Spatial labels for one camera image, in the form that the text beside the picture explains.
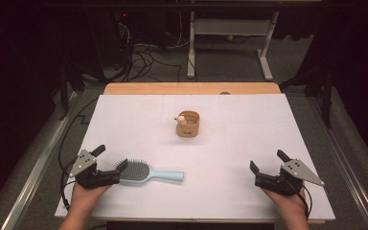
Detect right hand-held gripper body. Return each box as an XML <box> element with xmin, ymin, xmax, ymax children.
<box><xmin>254</xmin><ymin>158</ymin><xmax>326</xmax><ymax>197</ymax></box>

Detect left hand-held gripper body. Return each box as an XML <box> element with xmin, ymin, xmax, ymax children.
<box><xmin>68</xmin><ymin>149</ymin><xmax>122</xmax><ymax>190</ymax></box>

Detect light blue hairbrush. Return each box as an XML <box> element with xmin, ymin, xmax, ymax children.
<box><xmin>116</xmin><ymin>158</ymin><xmax>185</xmax><ymax>185</ymax></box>

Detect round wooden cup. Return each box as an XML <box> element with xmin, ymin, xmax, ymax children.
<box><xmin>175</xmin><ymin>110</ymin><xmax>201</xmax><ymax>138</ymax></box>

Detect person's right hand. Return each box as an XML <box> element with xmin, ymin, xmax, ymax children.
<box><xmin>261</xmin><ymin>188</ymin><xmax>309</xmax><ymax>221</ymax></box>

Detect person's left hand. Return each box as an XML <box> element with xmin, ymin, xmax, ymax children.
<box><xmin>67</xmin><ymin>184</ymin><xmax>113</xmax><ymax>216</ymax></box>

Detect black metal stand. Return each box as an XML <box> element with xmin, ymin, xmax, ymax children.
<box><xmin>280</xmin><ymin>63</ymin><xmax>334</xmax><ymax>129</ymax></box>
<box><xmin>57</xmin><ymin>60</ymin><xmax>89</xmax><ymax>122</ymax></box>

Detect small white animal figurine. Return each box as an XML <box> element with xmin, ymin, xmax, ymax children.
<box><xmin>173</xmin><ymin>114</ymin><xmax>188</xmax><ymax>127</ymax></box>

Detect wooden table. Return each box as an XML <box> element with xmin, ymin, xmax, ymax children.
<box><xmin>103</xmin><ymin>81</ymin><xmax>327</xmax><ymax>225</ymax></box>

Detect white framed desk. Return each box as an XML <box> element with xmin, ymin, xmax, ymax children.
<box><xmin>186</xmin><ymin>0</ymin><xmax>321</xmax><ymax>81</ymax></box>

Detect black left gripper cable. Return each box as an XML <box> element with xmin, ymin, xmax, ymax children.
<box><xmin>57</xmin><ymin>97</ymin><xmax>100</xmax><ymax>211</ymax></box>

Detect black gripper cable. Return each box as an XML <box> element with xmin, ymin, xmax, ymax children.
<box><xmin>57</xmin><ymin>97</ymin><xmax>100</xmax><ymax>211</ymax></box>
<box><xmin>287</xmin><ymin>177</ymin><xmax>313</xmax><ymax>221</ymax></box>

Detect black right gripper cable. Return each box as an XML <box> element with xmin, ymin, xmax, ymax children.
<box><xmin>287</xmin><ymin>177</ymin><xmax>313</xmax><ymax>221</ymax></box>

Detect aluminium rail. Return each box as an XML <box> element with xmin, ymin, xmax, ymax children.
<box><xmin>0</xmin><ymin>90</ymin><xmax>79</xmax><ymax>230</ymax></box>
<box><xmin>303</xmin><ymin>95</ymin><xmax>368</xmax><ymax>230</ymax></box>

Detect bundle of floor cables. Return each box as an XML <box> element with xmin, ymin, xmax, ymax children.
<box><xmin>113</xmin><ymin>12</ymin><xmax>195</xmax><ymax>83</ymax></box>

